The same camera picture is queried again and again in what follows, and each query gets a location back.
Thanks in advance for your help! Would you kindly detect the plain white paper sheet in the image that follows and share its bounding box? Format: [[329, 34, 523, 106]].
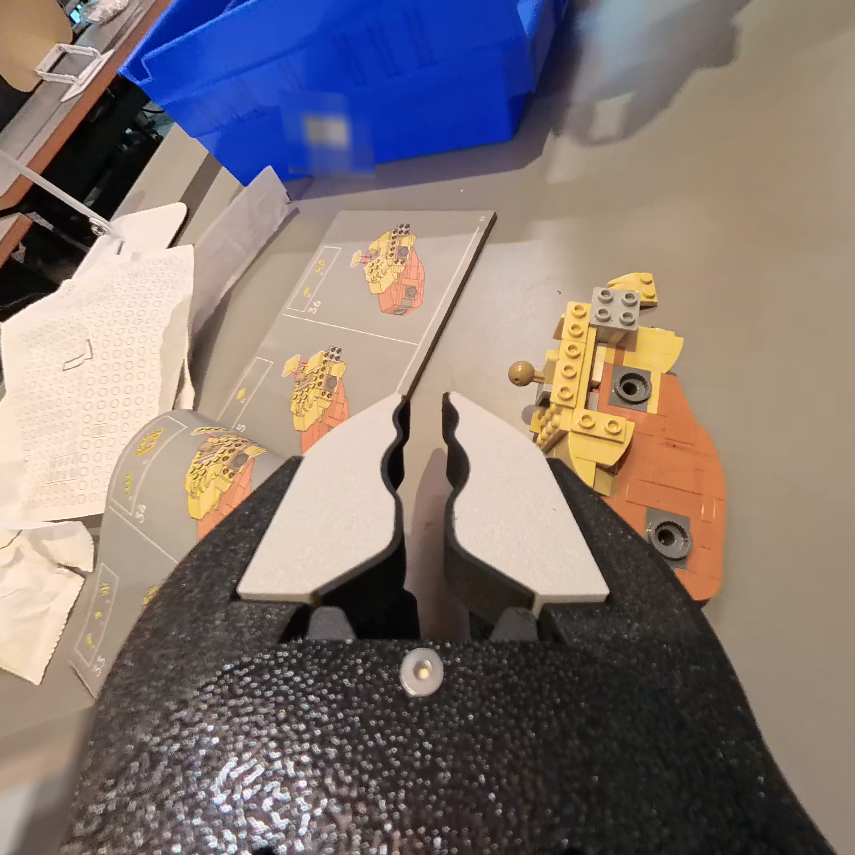
[[85, 200, 189, 258]]

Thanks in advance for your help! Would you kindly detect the clear acrylic stand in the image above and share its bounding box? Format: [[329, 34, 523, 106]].
[[33, 43, 112, 102]]

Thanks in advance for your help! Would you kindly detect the wooden table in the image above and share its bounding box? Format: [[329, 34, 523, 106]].
[[0, 0, 168, 251]]

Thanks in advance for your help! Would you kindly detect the tan cardboard piece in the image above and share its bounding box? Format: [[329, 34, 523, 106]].
[[0, 0, 74, 92]]

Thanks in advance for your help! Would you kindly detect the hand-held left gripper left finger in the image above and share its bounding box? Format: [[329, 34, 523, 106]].
[[235, 393, 410, 606]]

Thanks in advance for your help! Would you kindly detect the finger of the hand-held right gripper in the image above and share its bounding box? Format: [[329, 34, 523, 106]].
[[568, 0, 739, 147]]

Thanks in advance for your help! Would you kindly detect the metal rod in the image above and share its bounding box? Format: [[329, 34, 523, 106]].
[[0, 150, 111, 235]]

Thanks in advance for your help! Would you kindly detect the blue plastic bin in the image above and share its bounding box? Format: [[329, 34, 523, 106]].
[[119, 0, 583, 186]]

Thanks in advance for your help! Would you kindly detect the tan and orange brick model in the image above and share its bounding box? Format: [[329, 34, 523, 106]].
[[508, 270, 729, 607]]

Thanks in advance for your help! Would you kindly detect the white printed paper bag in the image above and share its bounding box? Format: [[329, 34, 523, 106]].
[[0, 244, 196, 530]]

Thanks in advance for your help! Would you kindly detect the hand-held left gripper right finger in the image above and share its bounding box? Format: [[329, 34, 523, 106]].
[[441, 391, 612, 619]]

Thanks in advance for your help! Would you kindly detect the grey instruction booklet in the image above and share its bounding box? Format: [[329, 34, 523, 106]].
[[70, 210, 498, 699]]

